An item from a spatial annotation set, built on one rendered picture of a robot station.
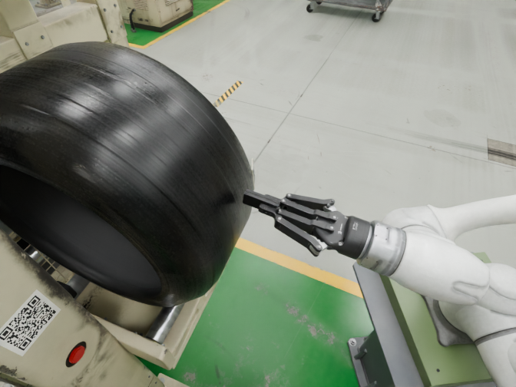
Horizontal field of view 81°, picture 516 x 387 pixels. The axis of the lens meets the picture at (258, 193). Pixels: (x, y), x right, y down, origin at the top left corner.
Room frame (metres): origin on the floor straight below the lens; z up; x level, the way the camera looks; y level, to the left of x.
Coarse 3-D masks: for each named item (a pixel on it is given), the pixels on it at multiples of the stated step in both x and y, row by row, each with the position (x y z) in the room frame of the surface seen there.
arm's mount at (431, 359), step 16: (480, 256) 0.57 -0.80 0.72; (400, 288) 0.46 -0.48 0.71; (400, 304) 0.41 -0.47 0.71; (416, 304) 0.41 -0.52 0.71; (400, 320) 0.37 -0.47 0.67; (416, 320) 0.35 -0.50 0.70; (416, 336) 0.31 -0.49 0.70; (432, 336) 0.31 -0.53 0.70; (416, 352) 0.27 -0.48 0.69; (432, 352) 0.26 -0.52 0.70; (448, 352) 0.26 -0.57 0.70; (464, 352) 0.26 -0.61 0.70; (432, 368) 0.22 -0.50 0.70; (448, 368) 0.22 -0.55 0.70; (464, 368) 0.22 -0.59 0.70; (480, 368) 0.22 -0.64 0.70; (432, 384) 0.18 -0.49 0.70; (448, 384) 0.18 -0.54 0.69; (464, 384) 0.19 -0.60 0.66
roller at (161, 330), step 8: (160, 312) 0.30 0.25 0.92; (168, 312) 0.30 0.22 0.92; (176, 312) 0.30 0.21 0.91; (160, 320) 0.27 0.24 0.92; (168, 320) 0.28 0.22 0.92; (152, 328) 0.26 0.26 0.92; (160, 328) 0.26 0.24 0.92; (168, 328) 0.26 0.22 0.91; (152, 336) 0.24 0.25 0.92; (160, 336) 0.24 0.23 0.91; (160, 344) 0.23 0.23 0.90
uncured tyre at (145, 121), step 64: (64, 64) 0.47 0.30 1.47; (128, 64) 0.50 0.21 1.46; (0, 128) 0.34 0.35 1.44; (64, 128) 0.34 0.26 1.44; (128, 128) 0.36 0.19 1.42; (192, 128) 0.42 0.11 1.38; (0, 192) 0.47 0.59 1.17; (64, 192) 0.30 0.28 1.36; (128, 192) 0.29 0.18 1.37; (192, 192) 0.32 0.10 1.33; (64, 256) 0.39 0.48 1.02; (128, 256) 0.46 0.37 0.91; (192, 256) 0.27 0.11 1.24
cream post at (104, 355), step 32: (0, 256) 0.20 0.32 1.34; (0, 288) 0.18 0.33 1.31; (32, 288) 0.20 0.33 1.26; (0, 320) 0.15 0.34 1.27; (64, 320) 0.19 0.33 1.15; (96, 320) 0.22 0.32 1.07; (0, 352) 0.12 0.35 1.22; (32, 352) 0.14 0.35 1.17; (64, 352) 0.16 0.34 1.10; (96, 352) 0.18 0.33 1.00; (128, 352) 0.22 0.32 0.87; (32, 384) 0.11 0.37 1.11; (64, 384) 0.12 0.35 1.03; (96, 384) 0.14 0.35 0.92; (128, 384) 0.17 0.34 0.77; (160, 384) 0.21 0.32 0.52
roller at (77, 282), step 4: (76, 276) 0.39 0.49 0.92; (80, 276) 0.39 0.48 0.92; (72, 280) 0.38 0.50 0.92; (76, 280) 0.38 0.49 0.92; (80, 280) 0.38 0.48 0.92; (84, 280) 0.39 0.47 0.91; (68, 284) 0.37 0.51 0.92; (72, 284) 0.37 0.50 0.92; (76, 284) 0.37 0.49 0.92; (80, 284) 0.37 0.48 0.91; (84, 284) 0.38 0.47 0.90; (76, 288) 0.36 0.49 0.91; (80, 288) 0.37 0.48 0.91; (84, 288) 0.37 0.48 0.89; (76, 292) 0.35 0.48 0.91; (80, 292) 0.36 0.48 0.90; (76, 296) 0.35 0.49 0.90
